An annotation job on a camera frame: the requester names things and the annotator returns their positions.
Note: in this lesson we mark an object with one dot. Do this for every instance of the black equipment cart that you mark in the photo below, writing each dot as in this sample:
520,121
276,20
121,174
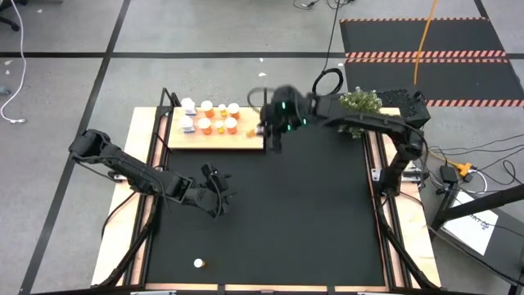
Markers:
503,246

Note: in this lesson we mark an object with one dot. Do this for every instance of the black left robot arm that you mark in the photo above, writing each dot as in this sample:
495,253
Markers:
135,174

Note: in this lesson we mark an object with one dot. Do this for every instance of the white medicine bottle blue label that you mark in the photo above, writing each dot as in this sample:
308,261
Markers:
187,123
188,104

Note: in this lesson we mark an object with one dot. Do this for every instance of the small amber pill bottle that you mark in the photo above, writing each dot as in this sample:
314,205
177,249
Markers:
199,263
250,133
222,109
219,125

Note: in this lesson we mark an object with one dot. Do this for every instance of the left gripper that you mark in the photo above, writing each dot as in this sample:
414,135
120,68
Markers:
209,194

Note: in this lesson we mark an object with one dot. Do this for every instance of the black office chair base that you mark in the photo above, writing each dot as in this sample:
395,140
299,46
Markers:
8,22

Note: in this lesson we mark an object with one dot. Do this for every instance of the black power brick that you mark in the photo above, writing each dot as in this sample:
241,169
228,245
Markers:
449,174

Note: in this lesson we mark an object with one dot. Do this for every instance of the black aluminium table frame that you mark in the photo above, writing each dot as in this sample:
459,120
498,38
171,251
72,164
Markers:
135,246

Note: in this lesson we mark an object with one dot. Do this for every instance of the large amber pill bottle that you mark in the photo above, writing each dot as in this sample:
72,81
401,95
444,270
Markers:
231,123
207,107
233,109
204,124

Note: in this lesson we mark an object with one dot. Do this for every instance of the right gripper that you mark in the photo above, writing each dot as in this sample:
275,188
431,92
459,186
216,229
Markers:
286,108

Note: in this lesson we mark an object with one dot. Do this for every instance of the black hazard-striped floor mat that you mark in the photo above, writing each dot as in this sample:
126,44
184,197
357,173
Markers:
409,37

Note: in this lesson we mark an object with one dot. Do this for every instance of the light wooden shelf board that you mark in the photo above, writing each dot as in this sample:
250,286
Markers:
213,141

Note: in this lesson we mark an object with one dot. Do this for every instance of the black perforated computer case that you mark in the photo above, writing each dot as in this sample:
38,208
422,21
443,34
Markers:
403,102

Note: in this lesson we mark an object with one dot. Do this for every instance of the white paper sign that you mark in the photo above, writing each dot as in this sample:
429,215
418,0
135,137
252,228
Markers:
471,225

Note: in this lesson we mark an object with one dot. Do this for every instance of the green potted plant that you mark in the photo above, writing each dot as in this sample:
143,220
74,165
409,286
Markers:
360,100

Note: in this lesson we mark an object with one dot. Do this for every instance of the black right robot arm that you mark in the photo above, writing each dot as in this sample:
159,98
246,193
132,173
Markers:
368,121

